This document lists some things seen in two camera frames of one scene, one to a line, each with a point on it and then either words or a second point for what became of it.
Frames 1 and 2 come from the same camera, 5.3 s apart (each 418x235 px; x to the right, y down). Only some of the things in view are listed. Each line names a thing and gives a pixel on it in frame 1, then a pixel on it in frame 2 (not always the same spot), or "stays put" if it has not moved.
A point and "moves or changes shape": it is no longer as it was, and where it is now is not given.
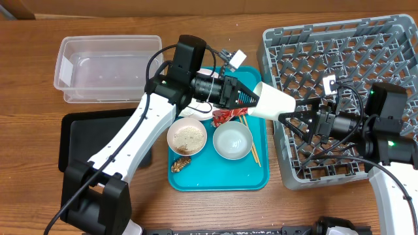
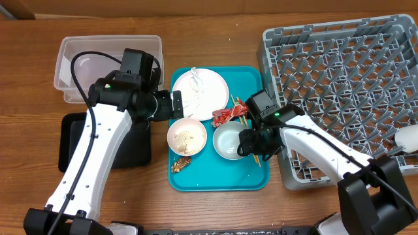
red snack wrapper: x=221 y=116 stays put
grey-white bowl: x=232 y=140 stays put
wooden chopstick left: x=253 y=155 stays put
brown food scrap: x=179 y=164 stays put
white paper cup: x=272 y=102 moves or changes shape
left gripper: x=229 y=91 to x=166 y=111
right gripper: x=309 y=115 to x=250 y=144
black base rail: x=283 y=230 stays put
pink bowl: x=187 y=136 stays put
